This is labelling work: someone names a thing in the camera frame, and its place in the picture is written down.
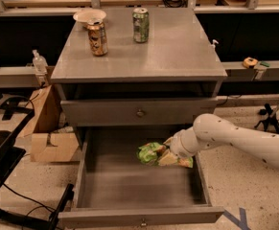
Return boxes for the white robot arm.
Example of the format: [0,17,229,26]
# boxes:
[164,113,279,171]

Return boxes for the small white pump bottle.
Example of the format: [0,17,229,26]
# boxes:
[211,39,219,51]

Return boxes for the cardboard box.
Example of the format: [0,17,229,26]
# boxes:
[19,82,81,163]

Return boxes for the brown gold soda can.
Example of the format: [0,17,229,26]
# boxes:
[87,18,108,57]

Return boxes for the black chair frame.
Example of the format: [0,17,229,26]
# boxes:
[0,94,74,230]

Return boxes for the green rice chip bag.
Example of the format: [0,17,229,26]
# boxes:
[137,142,194,168]

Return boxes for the clear plastic bottle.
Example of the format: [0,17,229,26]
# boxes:
[33,50,48,74]

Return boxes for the grey drawer cabinet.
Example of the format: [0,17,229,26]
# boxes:
[51,8,226,142]

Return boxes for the white bowl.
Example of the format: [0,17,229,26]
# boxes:
[73,8,106,27]

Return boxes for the black tripod stand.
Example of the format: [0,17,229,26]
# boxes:
[255,103,279,134]

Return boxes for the black floor cable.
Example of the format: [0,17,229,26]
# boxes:
[2,182,58,218]

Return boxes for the green soda can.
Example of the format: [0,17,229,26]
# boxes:
[132,8,150,43]

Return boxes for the closed grey upper drawer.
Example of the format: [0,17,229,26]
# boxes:
[61,98,217,127]

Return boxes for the open grey middle drawer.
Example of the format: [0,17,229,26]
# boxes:
[59,126,224,228]

